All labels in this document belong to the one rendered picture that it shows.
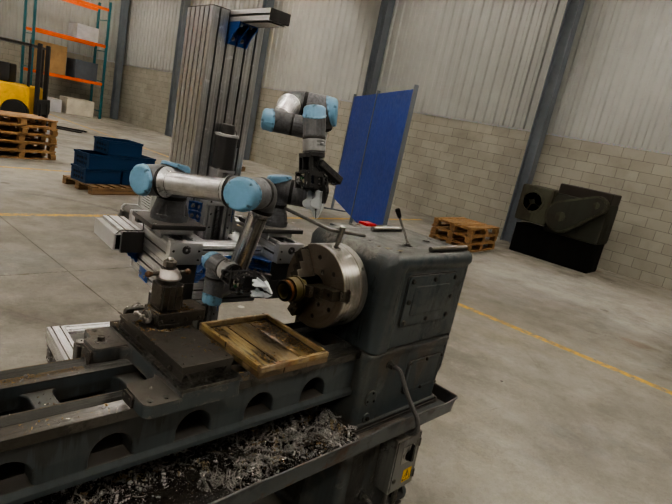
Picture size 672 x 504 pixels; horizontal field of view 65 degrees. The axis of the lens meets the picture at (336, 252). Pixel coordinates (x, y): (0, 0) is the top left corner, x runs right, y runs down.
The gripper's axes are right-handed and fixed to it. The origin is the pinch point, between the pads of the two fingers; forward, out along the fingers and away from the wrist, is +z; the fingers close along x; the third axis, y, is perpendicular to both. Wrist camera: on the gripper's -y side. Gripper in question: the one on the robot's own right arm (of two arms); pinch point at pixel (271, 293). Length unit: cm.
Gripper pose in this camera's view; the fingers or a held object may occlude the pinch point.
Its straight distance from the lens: 175.9
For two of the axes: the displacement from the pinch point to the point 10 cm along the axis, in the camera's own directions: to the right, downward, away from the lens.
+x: 2.1, -9.5, -2.4
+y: -6.9, 0.3, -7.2
